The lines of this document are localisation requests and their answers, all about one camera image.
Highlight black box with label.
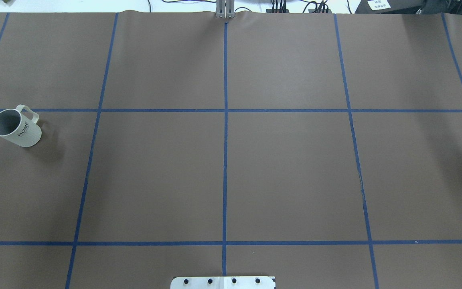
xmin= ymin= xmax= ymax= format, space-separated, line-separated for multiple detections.
xmin=354 ymin=0 xmax=460 ymax=14

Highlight aluminium frame post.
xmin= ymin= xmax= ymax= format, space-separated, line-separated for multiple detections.
xmin=215 ymin=0 xmax=236 ymax=19

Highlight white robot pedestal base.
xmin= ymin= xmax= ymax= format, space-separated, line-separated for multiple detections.
xmin=170 ymin=276 xmax=276 ymax=289

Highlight white HOME mug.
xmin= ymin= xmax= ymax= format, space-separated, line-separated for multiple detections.
xmin=0 ymin=104 xmax=42 ymax=148

